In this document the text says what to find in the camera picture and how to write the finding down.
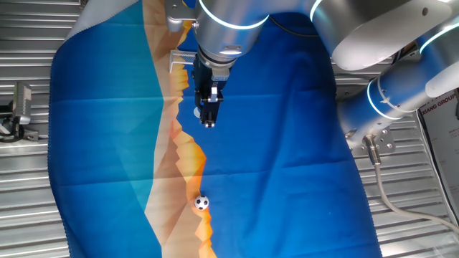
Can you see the small black white soccer ball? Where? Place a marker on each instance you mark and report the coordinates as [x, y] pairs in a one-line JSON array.
[[201, 203]]

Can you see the silver fixed depth camera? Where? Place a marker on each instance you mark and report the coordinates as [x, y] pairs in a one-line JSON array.
[[22, 104]]

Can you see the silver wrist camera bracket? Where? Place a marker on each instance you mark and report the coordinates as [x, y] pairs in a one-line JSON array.
[[177, 16]]

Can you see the white printed carton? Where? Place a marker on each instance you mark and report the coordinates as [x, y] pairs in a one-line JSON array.
[[444, 143]]

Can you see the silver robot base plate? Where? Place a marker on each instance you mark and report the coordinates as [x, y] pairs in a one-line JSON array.
[[385, 143]]

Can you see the white zip tie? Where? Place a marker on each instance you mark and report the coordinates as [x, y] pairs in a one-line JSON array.
[[385, 102]]

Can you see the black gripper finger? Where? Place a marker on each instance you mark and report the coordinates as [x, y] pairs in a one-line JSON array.
[[214, 95], [206, 114]]

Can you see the blue printed mountain cloth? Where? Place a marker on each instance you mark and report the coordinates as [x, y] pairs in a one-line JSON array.
[[107, 143]]

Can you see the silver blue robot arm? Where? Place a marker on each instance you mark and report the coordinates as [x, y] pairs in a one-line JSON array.
[[358, 36]]

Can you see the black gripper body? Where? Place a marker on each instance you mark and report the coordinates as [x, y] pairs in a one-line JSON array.
[[201, 80]]

